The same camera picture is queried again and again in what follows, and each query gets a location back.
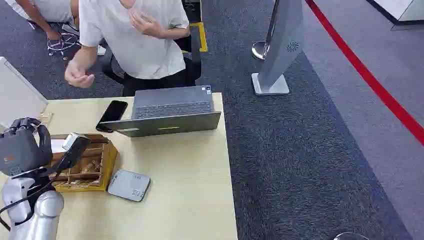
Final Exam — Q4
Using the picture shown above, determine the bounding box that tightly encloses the grey open laptop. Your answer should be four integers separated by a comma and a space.
99, 85, 222, 138

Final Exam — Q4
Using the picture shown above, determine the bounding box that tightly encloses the yellow floor tape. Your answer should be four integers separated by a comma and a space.
181, 21, 209, 54

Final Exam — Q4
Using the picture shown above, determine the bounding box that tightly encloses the white partition panel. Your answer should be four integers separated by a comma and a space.
0, 56, 49, 131

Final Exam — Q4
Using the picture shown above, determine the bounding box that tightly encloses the black smartphone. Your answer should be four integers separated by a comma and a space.
95, 100, 129, 134

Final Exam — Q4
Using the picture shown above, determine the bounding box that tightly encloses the white card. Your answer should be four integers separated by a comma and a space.
61, 132, 84, 152

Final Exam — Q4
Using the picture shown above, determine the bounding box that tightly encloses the wooden card box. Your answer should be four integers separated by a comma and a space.
48, 133, 119, 193

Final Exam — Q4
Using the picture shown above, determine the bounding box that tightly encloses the chrome stanchion base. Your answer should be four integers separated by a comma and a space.
332, 232, 371, 240

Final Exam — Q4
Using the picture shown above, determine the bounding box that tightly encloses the chrome stanchion post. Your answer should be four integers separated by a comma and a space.
251, 0, 281, 61

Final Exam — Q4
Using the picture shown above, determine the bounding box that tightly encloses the chrome chair base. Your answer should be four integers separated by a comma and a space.
46, 32, 81, 58

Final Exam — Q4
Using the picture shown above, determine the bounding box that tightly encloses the grey square card reader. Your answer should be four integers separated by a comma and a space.
107, 169, 152, 203

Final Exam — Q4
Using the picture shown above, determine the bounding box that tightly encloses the person's right hand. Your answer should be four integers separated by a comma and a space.
64, 60, 96, 89

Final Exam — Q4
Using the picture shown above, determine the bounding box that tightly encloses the grey kiosk stand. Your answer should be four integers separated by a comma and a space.
251, 0, 306, 97

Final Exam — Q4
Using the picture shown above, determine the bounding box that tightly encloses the person in white shirt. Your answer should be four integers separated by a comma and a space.
64, 0, 191, 98

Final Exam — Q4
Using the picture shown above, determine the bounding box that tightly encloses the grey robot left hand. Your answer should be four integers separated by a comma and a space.
0, 117, 91, 177

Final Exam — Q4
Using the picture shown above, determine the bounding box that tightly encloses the person's hand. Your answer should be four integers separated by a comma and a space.
64, 60, 96, 89
128, 8, 163, 38

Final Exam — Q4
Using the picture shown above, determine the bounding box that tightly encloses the white counter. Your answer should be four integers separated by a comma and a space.
365, 0, 424, 27

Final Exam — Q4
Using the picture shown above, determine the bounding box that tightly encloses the person's left hand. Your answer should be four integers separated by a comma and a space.
128, 8, 163, 38

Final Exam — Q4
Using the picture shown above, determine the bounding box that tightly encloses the crouching person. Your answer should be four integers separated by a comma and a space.
14, 0, 80, 41

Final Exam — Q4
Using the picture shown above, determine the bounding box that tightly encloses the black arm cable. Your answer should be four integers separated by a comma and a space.
0, 172, 61, 232

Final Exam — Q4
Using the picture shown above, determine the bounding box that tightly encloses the black office chair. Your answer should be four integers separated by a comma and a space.
100, 33, 203, 97

